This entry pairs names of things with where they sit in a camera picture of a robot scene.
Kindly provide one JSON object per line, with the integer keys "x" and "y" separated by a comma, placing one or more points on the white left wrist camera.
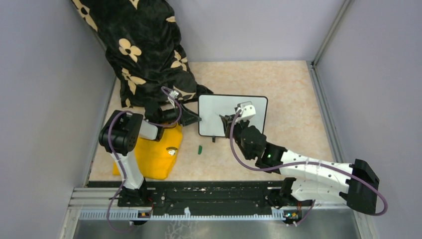
{"x": 172, "y": 98}

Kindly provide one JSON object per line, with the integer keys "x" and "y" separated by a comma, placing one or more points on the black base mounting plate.
{"x": 211, "y": 198}

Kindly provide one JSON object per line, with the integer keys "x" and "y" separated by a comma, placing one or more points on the aluminium frame rail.
{"x": 336, "y": 74}

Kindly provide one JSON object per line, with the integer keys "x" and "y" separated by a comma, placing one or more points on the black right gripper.
{"x": 228, "y": 121}

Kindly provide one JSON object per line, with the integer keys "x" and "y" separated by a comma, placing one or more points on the white whiteboard black frame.
{"x": 212, "y": 107}

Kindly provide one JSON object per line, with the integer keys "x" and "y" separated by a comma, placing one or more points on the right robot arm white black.
{"x": 354, "y": 184}

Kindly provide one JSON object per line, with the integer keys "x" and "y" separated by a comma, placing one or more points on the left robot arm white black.
{"x": 119, "y": 136}

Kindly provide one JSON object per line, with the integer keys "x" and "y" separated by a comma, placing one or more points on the yellow folded cloth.
{"x": 155, "y": 152}

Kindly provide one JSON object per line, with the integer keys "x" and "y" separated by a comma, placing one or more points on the black floral blanket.
{"x": 143, "y": 46}

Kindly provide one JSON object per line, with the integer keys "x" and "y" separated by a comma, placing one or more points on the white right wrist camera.
{"x": 245, "y": 111}

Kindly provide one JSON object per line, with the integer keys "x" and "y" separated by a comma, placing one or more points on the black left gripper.
{"x": 188, "y": 116}

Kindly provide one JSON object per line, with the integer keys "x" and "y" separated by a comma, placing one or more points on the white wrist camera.
{"x": 245, "y": 111}
{"x": 172, "y": 98}

